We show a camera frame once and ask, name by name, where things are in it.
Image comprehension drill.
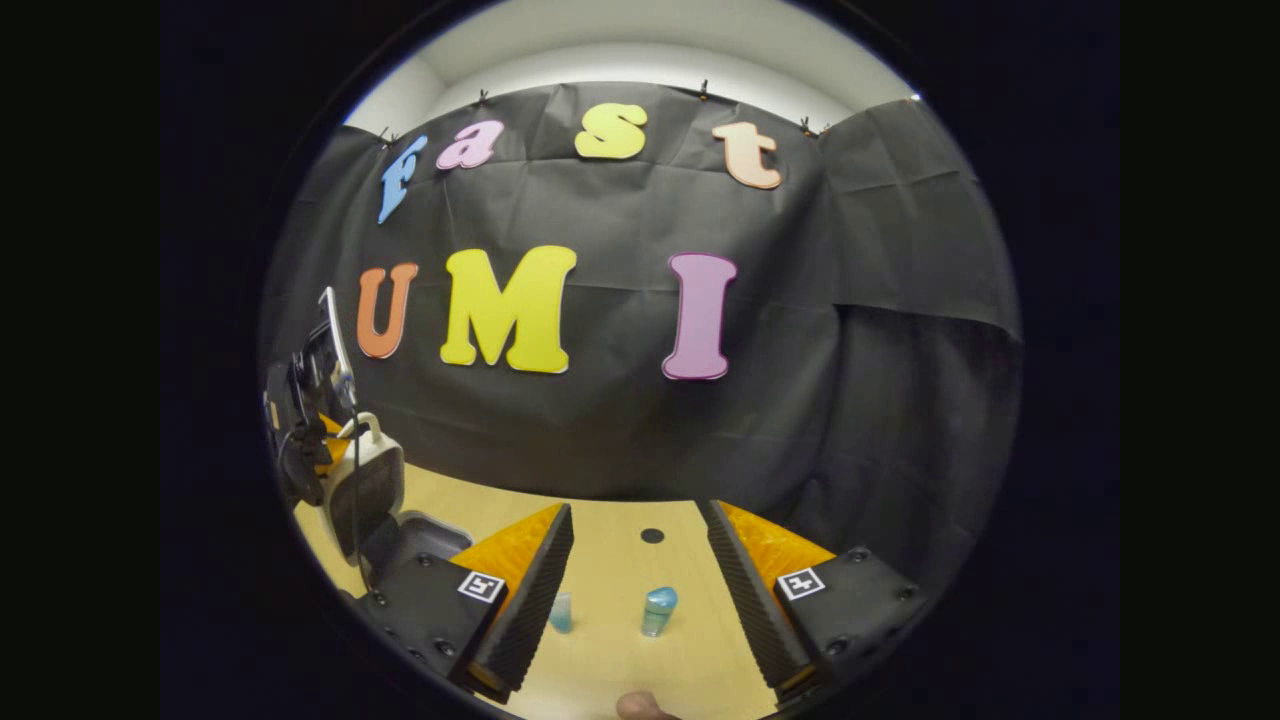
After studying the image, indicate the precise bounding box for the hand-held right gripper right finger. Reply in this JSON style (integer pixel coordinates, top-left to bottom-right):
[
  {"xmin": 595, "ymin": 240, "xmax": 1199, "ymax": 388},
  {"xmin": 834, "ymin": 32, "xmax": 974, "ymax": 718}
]
[{"xmin": 697, "ymin": 498, "xmax": 926, "ymax": 706}]

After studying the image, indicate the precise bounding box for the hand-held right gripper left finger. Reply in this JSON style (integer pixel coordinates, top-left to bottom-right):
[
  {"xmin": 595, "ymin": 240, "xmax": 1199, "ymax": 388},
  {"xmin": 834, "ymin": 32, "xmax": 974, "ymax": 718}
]
[{"xmin": 355, "ymin": 502, "xmax": 576, "ymax": 705}]

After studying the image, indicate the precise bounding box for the white suitcase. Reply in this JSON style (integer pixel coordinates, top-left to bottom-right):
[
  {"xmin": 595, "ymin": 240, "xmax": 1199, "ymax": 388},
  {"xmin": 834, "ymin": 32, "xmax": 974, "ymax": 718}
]
[{"xmin": 322, "ymin": 412, "xmax": 476, "ymax": 591}]

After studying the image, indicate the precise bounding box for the blue capped bottle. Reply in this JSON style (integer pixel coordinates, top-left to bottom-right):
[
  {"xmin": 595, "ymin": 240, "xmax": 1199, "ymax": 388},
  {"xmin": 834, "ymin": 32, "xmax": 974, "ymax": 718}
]
[{"xmin": 640, "ymin": 586, "xmax": 679, "ymax": 639}]

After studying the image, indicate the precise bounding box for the black backdrop cloth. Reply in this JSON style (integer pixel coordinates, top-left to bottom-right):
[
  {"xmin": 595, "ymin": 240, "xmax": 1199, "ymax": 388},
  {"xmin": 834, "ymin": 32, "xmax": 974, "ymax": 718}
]
[{"xmin": 258, "ymin": 82, "xmax": 1023, "ymax": 591}]

